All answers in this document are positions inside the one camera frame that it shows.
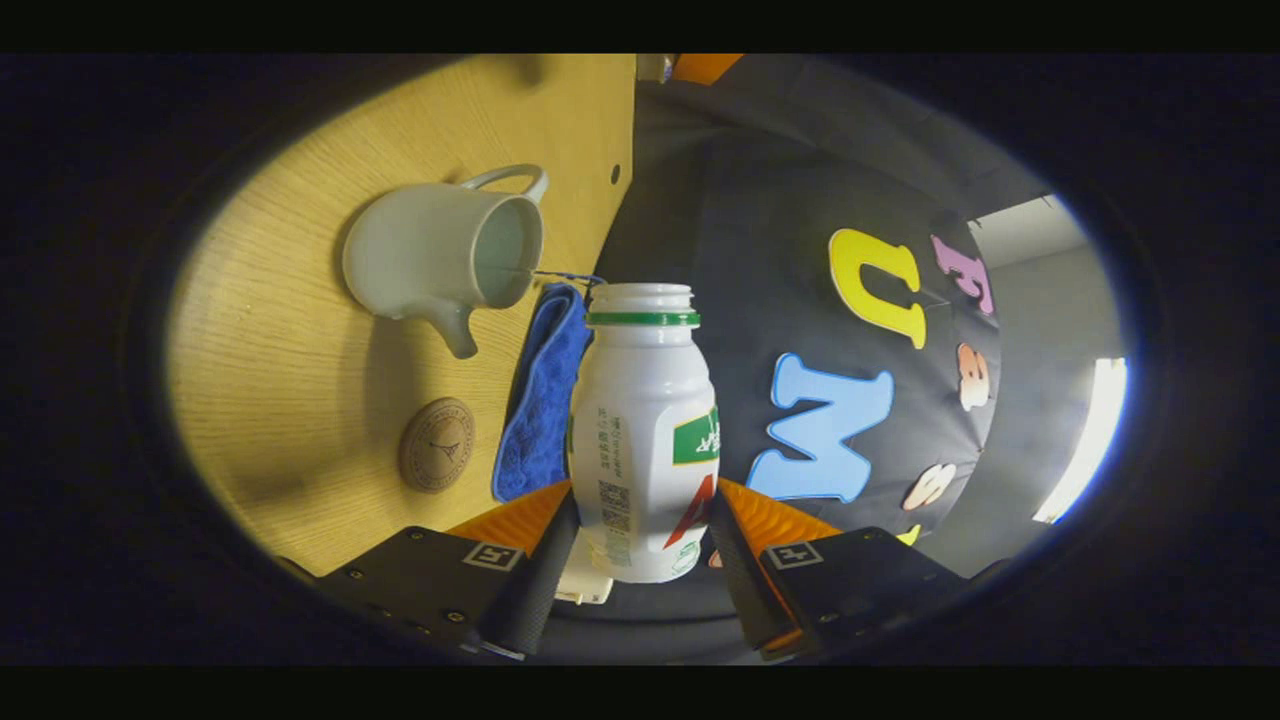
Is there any white ceramic teacup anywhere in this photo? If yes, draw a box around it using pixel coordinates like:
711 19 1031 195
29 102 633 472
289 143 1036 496
343 164 550 360

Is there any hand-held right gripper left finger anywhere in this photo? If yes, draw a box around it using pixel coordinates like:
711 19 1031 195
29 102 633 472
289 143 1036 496
275 480 583 663

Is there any black backdrop cloth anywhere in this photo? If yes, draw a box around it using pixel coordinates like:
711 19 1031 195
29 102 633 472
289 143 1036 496
540 80 1051 663

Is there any round wooden coaster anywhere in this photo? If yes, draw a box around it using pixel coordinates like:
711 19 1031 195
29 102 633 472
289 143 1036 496
399 397 477 494

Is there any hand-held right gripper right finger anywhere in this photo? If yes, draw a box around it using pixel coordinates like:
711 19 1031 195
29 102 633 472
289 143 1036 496
705 478 1011 661

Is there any ceiling light strip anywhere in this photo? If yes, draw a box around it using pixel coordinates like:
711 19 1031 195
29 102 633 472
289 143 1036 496
1033 357 1129 525

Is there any blue folded towel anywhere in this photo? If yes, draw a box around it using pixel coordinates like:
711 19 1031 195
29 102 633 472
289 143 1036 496
492 283 597 503

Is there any white plastic water bottle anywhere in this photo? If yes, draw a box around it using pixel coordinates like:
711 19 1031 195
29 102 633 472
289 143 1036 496
567 283 721 584

